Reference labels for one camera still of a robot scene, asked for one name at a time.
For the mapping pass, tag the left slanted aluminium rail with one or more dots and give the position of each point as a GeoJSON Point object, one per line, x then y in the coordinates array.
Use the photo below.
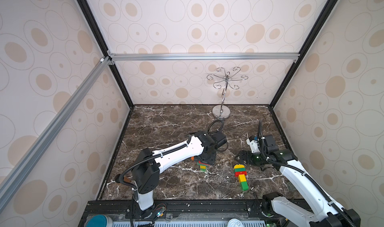
{"type": "Point", "coordinates": [20, 172]}

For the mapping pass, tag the horizontal aluminium rail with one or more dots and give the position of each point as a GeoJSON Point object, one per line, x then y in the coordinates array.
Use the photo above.
{"type": "Point", "coordinates": [205, 57]}

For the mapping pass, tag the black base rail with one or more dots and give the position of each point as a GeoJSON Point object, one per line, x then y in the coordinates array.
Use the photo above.
{"type": "Point", "coordinates": [187, 213]}

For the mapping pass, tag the green long lego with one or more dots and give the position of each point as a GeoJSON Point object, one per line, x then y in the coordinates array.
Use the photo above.
{"type": "Point", "coordinates": [204, 165]}
{"type": "Point", "coordinates": [239, 170]}

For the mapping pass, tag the green long lego front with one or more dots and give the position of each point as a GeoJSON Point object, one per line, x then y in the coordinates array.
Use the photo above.
{"type": "Point", "coordinates": [204, 165]}

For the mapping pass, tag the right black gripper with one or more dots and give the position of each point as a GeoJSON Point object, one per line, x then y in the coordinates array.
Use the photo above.
{"type": "Point", "coordinates": [250, 156]}

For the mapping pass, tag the chrome hook stand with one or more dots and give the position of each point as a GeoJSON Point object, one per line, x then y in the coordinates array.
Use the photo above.
{"type": "Point", "coordinates": [222, 81]}

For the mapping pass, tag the teal white round object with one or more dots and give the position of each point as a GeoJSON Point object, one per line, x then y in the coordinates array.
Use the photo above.
{"type": "Point", "coordinates": [100, 221]}

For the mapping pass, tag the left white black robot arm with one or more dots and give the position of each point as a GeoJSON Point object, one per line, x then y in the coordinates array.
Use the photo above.
{"type": "Point", "coordinates": [144, 175]}

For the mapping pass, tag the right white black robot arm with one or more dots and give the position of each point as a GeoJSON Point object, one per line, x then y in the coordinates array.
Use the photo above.
{"type": "Point", "coordinates": [325, 211]}

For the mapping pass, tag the green long lego back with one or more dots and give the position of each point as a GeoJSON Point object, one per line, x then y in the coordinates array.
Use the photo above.
{"type": "Point", "coordinates": [239, 170]}

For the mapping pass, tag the yellow square lego back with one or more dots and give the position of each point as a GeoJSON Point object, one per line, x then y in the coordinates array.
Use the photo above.
{"type": "Point", "coordinates": [239, 166]}

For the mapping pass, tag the green square lego front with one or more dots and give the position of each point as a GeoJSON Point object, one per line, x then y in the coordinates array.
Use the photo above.
{"type": "Point", "coordinates": [244, 186]}

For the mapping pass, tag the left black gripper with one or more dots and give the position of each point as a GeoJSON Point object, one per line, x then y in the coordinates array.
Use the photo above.
{"type": "Point", "coordinates": [212, 160]}

